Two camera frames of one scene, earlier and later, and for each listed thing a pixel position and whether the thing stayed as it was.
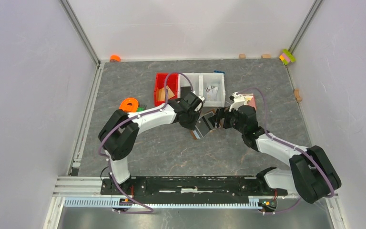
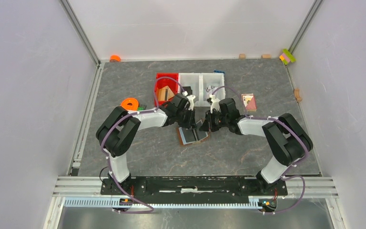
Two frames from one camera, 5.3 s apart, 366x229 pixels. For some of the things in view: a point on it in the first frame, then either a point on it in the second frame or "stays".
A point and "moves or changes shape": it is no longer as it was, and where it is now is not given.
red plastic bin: x=173 y=84 stays
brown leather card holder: x=204 y=126 moves or changes shape
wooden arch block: x=298 y=97 stays
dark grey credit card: x=203 y=126 moves or changes shape
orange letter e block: x=129 y=105 stays
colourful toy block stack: x=286 y=56 stays
